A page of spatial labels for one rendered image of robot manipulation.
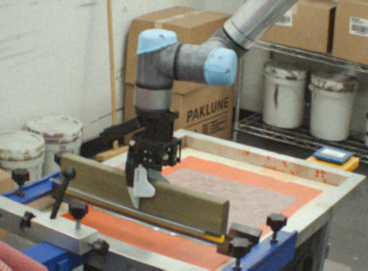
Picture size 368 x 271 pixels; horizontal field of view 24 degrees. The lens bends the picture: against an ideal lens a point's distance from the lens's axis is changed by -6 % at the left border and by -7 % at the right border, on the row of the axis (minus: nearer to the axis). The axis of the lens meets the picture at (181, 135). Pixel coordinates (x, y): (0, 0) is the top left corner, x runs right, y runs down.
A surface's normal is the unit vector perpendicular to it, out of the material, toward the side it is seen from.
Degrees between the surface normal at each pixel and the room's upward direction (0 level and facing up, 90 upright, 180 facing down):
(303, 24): 90
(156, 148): 90
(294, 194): 0
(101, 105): 90
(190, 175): 0
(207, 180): 0
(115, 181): 90
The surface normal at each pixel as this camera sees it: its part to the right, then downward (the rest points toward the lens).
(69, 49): 0.85, 0.22
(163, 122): -0.53, 0.23
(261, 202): 0.07, -0.95
